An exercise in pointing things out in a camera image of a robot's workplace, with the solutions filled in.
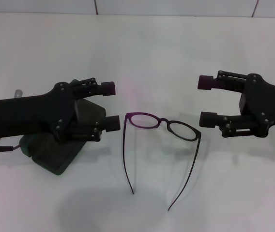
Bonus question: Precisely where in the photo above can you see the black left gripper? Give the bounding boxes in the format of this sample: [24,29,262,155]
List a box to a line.
[0,82,85,144]

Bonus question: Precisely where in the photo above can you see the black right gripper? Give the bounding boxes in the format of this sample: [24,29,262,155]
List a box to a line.
[197,70,275,139]

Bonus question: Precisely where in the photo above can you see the black glasses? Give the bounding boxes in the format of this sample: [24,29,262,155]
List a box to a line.
[122,112,202,212]

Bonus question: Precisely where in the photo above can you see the green glasses case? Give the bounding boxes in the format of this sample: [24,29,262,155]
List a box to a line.
[18,79,107,175]

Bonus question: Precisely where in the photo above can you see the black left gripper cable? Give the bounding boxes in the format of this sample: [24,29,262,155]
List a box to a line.
[0,144,25,158]

